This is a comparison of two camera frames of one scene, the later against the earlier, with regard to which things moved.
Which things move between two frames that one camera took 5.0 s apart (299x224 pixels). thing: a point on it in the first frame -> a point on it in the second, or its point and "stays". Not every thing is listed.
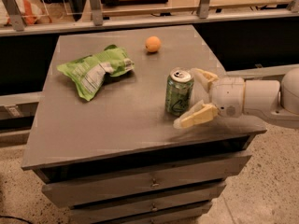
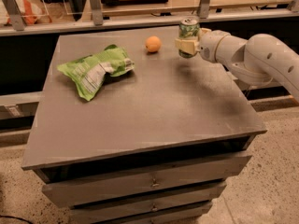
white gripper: [228, 96] -> [210, 46]
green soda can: [178, 91] -> [189, 27]
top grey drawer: [105, 188] stays
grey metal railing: [95, 22] stays
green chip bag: [90, 72] stays
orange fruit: [152, 44] stays
